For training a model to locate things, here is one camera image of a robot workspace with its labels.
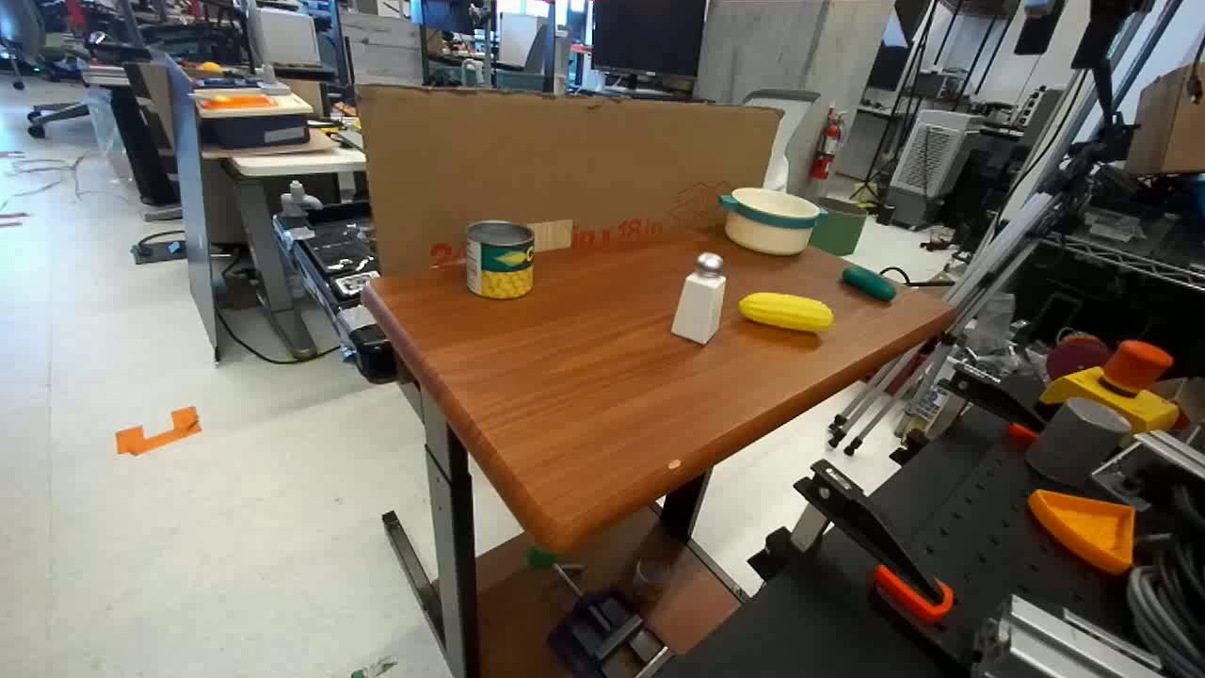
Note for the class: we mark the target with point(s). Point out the white pot with teal rim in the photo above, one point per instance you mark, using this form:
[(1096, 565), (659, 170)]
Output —
[(767, 231)]

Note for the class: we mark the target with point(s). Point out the white salt shaker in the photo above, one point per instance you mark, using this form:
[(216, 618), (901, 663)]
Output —
[(698, 306)]

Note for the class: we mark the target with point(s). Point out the corn can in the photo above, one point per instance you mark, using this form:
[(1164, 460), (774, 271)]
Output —
[(499, 268)]

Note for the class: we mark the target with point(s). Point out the cardboard panel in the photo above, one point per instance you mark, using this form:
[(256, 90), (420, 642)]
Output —
[(565, 160)]

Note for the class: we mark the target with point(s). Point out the yellow toy corn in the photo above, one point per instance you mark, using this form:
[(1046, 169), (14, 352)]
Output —
[(786, 312)]

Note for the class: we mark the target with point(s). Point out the green bin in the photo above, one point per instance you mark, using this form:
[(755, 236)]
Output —
[(843, 231)]

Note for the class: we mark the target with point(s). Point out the green toy cucumber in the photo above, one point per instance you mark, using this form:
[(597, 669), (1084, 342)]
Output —
[(868, 282)]

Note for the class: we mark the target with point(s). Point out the black machine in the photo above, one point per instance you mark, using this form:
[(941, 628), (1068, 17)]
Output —
[(334, 273)]

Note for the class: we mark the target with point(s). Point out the fire extinguisher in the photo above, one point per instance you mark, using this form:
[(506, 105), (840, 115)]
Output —
[(827, 146)]

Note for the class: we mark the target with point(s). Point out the blue vise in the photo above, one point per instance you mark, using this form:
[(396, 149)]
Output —
[(602, 636)]

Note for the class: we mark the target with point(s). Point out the monitor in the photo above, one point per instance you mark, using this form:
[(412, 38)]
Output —
[(648, 36)]

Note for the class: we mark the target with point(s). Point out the black clamp with orange grip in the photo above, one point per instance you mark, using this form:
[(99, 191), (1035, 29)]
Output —
[(871, 527)]

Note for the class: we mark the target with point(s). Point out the white air cooler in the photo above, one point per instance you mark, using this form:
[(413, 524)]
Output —
[(927, 160)]

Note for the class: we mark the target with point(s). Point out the desk with boxes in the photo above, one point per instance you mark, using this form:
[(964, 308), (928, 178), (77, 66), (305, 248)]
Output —
[(264, 165)]

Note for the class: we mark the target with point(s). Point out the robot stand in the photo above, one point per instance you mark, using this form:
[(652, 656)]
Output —
[(979, 527)]

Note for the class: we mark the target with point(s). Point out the power strip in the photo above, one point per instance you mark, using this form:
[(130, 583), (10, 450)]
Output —
[(158, 250)]

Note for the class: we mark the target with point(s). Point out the dark red disc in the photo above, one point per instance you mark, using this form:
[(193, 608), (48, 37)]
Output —
[(1073, 356)]

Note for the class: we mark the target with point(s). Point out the grey cylinder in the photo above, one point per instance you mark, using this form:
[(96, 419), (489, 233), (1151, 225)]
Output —
[(1073, 443)]

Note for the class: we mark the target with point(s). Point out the orange triangular tray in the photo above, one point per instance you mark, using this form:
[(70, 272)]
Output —
[(1087, 527)]

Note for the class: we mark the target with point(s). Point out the yellow emergency stop button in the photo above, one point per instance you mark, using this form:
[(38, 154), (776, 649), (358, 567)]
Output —
[(1134, 372)]

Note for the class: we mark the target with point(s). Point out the aluminium extrusion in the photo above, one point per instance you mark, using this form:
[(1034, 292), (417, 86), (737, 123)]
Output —
[(1045, 645)]

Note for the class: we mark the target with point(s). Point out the cardboard box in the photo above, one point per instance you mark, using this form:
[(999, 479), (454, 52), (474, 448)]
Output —
[(1167, 122)]

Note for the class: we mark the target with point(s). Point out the office chair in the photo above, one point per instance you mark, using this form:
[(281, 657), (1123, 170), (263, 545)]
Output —
[(38, 56)]

